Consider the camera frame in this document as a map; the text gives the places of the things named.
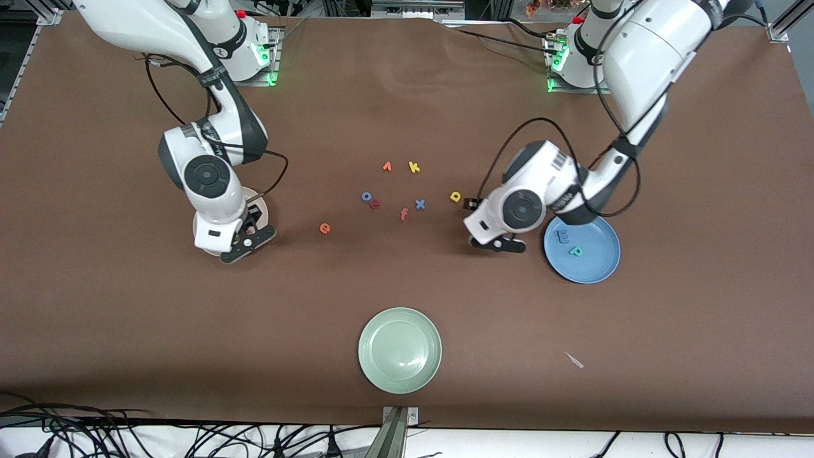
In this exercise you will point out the yellow letter D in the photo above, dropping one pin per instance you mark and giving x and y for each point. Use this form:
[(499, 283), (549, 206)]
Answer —
[(455, 197)]

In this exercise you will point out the blue foam letter m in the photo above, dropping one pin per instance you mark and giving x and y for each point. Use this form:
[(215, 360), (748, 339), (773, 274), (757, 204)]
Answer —
[(563, 237)]

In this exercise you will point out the teal foam letter p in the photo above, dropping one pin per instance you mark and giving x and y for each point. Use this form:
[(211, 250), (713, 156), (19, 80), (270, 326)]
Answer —
[(575, 252)]

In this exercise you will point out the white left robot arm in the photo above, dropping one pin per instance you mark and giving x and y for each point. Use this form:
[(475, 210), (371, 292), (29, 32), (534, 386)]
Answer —
[(642, 51)]

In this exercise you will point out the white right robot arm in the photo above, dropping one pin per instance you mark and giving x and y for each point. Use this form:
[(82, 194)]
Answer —
[(219, 210)]

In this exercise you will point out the beige brown plate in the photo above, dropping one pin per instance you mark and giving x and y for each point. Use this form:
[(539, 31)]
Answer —
[(253, 194)]

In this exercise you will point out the dark red foam letter n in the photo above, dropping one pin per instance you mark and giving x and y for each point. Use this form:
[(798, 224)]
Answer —
[(375, 205)]

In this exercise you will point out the blue plate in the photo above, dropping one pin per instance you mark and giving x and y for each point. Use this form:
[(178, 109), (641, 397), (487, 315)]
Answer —
[(598, 267)]

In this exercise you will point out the brown table cover sheet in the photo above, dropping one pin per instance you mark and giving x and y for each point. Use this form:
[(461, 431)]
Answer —
[(127, 318)]

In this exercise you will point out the pale green plate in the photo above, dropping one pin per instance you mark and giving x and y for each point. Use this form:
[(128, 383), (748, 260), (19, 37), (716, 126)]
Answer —
[(400, 350)]

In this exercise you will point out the white paper scrap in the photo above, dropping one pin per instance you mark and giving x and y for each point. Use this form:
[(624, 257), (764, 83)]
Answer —
[(574, 360)]

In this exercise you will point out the grey metal box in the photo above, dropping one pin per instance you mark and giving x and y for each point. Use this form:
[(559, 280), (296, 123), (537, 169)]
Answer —
[(416, 9)]

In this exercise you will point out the orange background object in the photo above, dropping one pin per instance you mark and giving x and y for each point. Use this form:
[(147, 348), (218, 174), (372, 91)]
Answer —
[(532, 7)]

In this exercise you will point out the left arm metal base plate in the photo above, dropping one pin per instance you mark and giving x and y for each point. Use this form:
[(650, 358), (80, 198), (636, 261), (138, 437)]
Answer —
[(556, 87)]

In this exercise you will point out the metal table edge bracket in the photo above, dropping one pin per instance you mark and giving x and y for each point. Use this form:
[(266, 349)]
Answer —
[(397, 429)]

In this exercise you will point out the aluminium table frame rail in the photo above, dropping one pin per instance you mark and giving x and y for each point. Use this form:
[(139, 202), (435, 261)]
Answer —
[(28, 51)]

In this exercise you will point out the aluminium corner bracket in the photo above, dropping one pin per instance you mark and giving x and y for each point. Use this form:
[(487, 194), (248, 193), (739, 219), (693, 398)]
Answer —
[(785, 25)]

